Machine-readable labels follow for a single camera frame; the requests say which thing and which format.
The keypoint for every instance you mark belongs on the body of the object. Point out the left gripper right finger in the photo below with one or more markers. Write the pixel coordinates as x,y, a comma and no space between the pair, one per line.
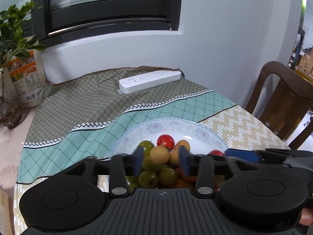
200,166

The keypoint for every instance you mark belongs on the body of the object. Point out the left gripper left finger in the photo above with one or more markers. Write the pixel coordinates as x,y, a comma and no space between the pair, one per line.
120,167

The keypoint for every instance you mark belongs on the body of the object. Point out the tan longan fruit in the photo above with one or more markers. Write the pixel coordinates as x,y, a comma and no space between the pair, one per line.
159,155

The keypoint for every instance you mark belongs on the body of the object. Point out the person's right hand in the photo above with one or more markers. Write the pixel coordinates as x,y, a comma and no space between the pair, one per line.
306,217

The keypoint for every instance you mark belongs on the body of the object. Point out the white floral ceramic plate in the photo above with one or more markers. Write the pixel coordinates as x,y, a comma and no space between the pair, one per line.
201,139

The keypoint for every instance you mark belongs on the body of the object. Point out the tan longan right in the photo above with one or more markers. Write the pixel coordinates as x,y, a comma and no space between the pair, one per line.
183,143

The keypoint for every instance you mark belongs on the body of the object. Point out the green tomato back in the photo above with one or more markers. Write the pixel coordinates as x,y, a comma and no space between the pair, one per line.
147,147

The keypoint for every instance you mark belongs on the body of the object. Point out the red cherry tomato back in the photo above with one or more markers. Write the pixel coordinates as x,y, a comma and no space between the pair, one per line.
165,141

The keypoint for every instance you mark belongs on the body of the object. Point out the patterned tablecloth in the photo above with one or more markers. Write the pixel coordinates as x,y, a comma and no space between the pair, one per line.
86,116

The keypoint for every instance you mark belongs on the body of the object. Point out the wooden chair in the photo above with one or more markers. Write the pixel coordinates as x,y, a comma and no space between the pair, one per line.
288,104

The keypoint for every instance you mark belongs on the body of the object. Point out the white power strip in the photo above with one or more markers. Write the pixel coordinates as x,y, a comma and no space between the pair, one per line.
148,80

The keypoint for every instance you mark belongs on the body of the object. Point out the stacked cardboard boxes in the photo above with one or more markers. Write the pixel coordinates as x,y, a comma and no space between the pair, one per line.
303,63

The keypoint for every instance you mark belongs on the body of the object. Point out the printed paper food bag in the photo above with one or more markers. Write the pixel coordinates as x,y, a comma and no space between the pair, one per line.
24,79

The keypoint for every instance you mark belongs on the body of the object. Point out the leafy plant in glass vase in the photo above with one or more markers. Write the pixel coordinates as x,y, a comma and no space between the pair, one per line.
15,45

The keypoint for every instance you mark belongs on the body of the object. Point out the dark framed window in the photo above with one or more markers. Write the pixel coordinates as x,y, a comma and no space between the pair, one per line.
61,21

